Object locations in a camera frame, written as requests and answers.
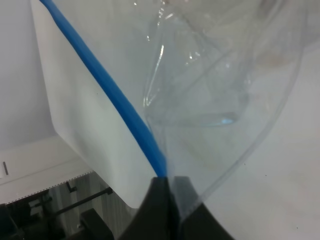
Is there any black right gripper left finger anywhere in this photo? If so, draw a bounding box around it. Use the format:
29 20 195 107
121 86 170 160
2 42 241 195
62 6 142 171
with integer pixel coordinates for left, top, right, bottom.
119 177 180 240

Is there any clear zip bag blue seal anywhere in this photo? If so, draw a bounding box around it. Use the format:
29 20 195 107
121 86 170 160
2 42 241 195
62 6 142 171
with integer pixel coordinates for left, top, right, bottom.
41 0 320 220

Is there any dark frame under table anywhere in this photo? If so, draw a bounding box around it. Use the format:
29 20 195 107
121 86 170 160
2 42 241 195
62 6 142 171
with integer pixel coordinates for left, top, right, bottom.
0 172 126 240

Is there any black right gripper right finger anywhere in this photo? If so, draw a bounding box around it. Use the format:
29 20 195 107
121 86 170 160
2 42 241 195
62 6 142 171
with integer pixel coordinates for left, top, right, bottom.
172 176 233 240

